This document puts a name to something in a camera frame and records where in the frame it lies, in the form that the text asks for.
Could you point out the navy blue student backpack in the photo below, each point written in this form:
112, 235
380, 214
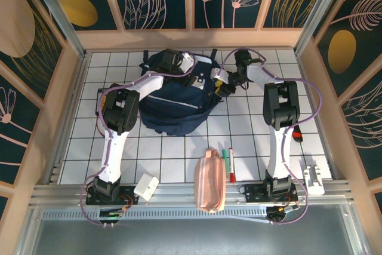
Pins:
176, 111

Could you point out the green marker pen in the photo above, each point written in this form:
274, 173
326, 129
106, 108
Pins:
226, 159

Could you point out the red and white marker pen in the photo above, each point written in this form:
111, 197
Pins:
231, 162

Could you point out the pink striped pencil case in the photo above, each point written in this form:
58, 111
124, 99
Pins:
210, 180

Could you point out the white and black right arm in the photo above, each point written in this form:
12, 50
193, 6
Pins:
279, 153

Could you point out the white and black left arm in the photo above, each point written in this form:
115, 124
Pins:
113, 153

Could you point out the red and black plug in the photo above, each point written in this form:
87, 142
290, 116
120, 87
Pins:
297, 136

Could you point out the white plastic box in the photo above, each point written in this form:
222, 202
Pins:
146, 187

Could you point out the grey metal tray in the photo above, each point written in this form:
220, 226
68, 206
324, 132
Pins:
191, 240

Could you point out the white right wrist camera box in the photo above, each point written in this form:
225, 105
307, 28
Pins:
218, 74

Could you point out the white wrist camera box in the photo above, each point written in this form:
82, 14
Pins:
218, 74
188, 62

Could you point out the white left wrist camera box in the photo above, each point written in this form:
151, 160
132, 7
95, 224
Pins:
188, 62

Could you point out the aluminium frame post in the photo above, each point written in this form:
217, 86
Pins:
319, 10
56, 13

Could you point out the aluminium frame rail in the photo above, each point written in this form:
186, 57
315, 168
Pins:
185, 192

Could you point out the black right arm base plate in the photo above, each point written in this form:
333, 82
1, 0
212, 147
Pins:
253, 192

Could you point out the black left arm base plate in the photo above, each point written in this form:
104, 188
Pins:
128, 195

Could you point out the white plastic bracket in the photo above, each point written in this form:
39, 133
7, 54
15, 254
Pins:
313, 186

